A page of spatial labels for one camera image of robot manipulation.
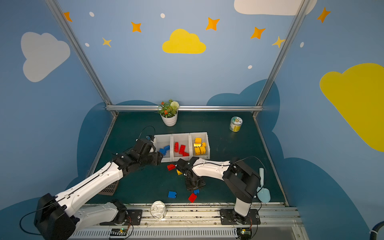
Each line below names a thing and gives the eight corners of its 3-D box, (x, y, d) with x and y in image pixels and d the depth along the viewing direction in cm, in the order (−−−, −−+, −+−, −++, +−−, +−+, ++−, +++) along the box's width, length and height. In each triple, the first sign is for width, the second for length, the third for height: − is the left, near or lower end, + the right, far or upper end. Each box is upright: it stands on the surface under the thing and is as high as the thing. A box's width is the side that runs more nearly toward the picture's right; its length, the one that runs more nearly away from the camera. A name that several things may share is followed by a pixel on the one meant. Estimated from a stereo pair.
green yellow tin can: (230, 132, 112) (232, 124, 106) (228, 123, 118) (230, 116, 111) (240, 132, 113) (243, 124, 106) (238, 124, 118) (241, 116, 111)
